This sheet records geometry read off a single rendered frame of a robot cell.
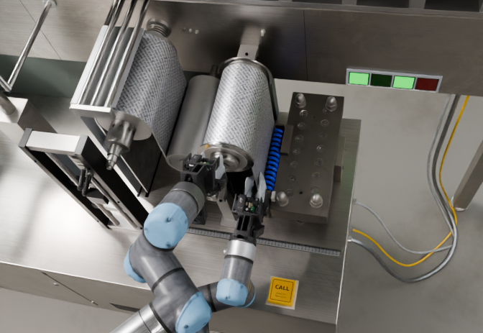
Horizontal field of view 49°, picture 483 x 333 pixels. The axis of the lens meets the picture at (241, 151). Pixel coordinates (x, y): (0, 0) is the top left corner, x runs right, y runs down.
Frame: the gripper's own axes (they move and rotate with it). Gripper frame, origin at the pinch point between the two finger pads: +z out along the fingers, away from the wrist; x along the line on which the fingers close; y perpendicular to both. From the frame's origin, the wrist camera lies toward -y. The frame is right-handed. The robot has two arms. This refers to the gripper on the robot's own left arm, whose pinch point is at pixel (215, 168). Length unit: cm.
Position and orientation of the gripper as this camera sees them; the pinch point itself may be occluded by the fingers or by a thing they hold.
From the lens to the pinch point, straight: 131.4
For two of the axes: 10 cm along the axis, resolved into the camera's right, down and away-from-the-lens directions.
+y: 0.3, -9.2, -3.8
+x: -9.7, -1.2, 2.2
